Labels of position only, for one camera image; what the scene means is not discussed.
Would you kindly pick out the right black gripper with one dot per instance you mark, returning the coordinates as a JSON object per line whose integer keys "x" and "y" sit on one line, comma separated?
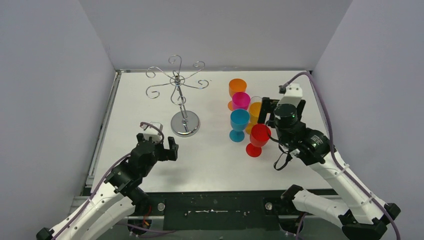
{"x": 267, "y": 106}

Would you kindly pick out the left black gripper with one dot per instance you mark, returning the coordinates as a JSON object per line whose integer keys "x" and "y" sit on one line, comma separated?
{"x": 159, "y": 149}

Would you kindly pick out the yellow wine glass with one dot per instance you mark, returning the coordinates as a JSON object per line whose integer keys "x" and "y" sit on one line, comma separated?
{"x": 254, "y": 112}

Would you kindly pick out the clear patterned wine glass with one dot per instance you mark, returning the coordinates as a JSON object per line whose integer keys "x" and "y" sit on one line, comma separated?
{"x": 255, "y": 99}

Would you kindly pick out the red wine glass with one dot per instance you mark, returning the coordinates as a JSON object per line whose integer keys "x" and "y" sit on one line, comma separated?
{"x": 259, "y": 137}

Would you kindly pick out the magenta wine glass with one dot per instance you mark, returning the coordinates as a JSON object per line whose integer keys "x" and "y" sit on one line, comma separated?
{"x": 240, "y": 100}

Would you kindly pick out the blue wine glass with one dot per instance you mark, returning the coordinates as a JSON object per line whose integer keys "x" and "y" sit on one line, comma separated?
{"x": 239, "y": 120}

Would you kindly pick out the orange wine glass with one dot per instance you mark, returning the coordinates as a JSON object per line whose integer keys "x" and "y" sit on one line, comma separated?
{"x": 236, "y": 85}

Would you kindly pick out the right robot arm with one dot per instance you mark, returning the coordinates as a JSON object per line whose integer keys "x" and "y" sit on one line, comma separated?
{"x": 360, "y": 214}

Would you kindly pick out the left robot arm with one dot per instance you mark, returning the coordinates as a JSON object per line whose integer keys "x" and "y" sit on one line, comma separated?
{"x": 117, "y": 195}

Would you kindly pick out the chrome wine glass rack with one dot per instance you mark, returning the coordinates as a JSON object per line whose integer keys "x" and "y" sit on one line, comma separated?
{"x": 184, "y": 123}

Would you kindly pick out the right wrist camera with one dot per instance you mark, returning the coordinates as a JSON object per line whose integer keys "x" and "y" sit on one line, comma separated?
{"x": 292, "y": 94}

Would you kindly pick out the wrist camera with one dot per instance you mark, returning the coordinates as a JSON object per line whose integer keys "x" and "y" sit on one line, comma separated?
{"x": 152, "y": 131}
{"x": 292, "y": 94}

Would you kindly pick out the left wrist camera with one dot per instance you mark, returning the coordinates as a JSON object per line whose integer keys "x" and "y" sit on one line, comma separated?
{"x": 152, "y": 131}

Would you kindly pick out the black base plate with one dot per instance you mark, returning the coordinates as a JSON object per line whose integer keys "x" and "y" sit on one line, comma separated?
{"x": 215, "y": 211}

